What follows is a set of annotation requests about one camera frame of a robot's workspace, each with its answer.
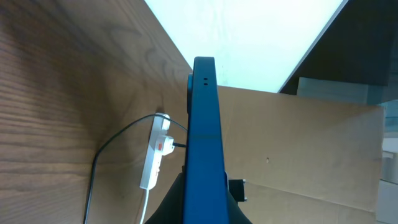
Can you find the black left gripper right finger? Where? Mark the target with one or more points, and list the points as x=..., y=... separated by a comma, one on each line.
x=236, y=216

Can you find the blue Galaxy smartphone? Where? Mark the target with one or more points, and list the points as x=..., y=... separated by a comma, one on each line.
x=205, y=194

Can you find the white power strip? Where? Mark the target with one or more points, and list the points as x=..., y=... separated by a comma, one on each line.
x=150, y=173

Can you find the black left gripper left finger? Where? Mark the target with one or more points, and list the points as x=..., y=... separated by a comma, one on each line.
x=170, y=210

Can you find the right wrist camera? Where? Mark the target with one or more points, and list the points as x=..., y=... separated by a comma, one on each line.
x=236, y=189

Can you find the white charger plug adapter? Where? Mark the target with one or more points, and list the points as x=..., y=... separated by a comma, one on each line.
x=166, y=145

